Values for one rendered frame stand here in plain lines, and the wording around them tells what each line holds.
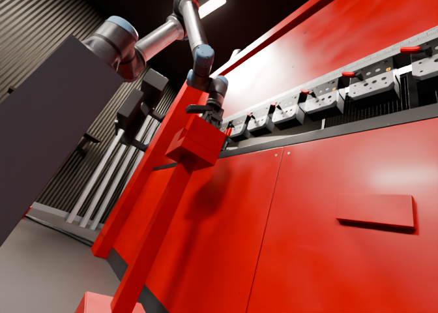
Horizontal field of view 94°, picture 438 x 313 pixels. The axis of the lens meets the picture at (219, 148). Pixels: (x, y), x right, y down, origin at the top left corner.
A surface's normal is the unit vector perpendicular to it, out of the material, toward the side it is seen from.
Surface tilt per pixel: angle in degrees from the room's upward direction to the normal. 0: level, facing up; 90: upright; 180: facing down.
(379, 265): 90
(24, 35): 90
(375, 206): 90
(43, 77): 90
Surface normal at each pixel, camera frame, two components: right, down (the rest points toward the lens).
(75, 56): 0.76, -0.03
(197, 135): 0.52, -0.21
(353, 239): -0.73, -0.51
